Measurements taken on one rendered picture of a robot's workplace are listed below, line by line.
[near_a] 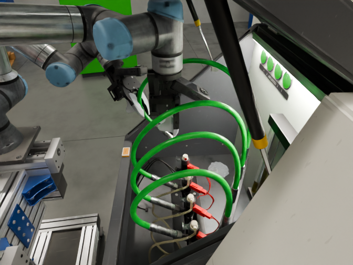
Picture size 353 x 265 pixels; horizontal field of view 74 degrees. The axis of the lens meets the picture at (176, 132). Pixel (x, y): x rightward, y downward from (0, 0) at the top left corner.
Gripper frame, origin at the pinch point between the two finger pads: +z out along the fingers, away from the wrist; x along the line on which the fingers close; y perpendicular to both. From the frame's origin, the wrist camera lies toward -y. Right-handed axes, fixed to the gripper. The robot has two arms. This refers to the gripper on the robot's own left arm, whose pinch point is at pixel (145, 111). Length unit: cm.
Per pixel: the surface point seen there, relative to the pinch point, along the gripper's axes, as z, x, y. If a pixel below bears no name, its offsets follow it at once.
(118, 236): 30.6, 22.6, 16.1
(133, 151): 9.4, 18.6, -6.0
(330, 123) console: 16, 34, -51
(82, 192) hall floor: 21, -39, 147
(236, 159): 23.0, 11.5, -27.7
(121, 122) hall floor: -25, -134, 164
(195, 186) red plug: 28.2, 7.0, -8.4
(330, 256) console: 25, 41, -47
